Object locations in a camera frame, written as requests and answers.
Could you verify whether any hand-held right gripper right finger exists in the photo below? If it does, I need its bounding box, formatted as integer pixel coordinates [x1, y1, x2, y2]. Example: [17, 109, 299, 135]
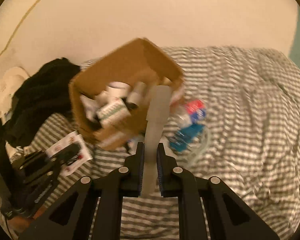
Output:
[156, 142, 282, 240]

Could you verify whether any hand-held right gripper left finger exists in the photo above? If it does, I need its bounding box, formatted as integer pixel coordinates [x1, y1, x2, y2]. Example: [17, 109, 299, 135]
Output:
[17, 142, 145, 240]

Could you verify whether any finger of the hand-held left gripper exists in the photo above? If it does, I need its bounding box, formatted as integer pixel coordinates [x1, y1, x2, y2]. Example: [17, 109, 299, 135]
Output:
[50, 143, 81, 167]

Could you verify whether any white packet red black print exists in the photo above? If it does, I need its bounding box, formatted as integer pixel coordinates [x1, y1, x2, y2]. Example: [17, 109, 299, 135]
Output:
[44, 131, 93, 177]

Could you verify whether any grey cardboard tube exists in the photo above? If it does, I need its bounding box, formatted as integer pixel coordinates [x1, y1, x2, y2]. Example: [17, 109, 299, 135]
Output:
[142, 85, 171, 197]

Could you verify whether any white and black packet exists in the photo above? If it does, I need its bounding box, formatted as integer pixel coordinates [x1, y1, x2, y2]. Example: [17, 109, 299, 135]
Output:
[80, 94, 103, 130]

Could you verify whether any green printed carton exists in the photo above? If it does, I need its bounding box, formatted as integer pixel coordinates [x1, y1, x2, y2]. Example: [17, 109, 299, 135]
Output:
[96, 97, 132, 128]

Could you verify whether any white cylinder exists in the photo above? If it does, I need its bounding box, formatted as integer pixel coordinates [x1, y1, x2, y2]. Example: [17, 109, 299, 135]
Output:
[129, 81, 148, 104]

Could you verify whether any white cup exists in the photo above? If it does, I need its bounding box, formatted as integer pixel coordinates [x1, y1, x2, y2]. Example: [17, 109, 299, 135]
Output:
[105, 81, 131, 98]

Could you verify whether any torn cardboard box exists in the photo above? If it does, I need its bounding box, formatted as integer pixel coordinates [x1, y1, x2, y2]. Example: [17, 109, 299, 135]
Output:
[69, 37, 185, 151]

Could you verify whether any person's left forearm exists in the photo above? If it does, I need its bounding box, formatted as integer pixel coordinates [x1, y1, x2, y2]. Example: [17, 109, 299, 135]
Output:
[11, 205, 49, 233]

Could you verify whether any blue packet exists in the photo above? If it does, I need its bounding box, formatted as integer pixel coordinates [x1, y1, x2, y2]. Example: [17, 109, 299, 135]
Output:
[169, 124, 205, 153]

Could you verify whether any clear bottle red blue label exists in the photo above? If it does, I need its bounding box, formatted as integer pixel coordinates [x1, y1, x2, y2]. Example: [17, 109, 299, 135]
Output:
[174, 99, 207, 128]

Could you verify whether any black cloth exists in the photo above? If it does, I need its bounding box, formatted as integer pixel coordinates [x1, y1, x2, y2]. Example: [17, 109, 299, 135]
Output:
[0, 57, 82, 153]

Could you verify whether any white round object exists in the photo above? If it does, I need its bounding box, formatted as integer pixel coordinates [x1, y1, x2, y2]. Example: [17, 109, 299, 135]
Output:
[0, 66, 30, 125]

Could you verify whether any grey checked blanket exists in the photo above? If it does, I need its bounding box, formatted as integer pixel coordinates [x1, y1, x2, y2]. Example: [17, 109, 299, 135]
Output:
[7, 45, 300, 240]

